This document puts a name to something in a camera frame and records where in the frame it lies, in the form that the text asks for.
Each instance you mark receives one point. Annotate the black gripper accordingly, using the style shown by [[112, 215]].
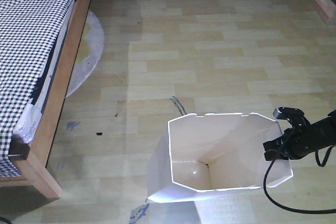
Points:
[[296, 142]]

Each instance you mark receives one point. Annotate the white plastic trash bin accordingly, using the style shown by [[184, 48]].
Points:
[[208, 156]]

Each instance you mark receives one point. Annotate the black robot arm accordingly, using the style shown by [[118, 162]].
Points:
[[322, 132]]

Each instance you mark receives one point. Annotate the round grey rug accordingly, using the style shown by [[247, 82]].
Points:
[[89, 52]]

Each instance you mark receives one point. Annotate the black white checkered bedding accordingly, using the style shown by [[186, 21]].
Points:
[[31, 36]]

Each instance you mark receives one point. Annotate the wooden bed frame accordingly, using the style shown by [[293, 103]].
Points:
[[33, 170]]

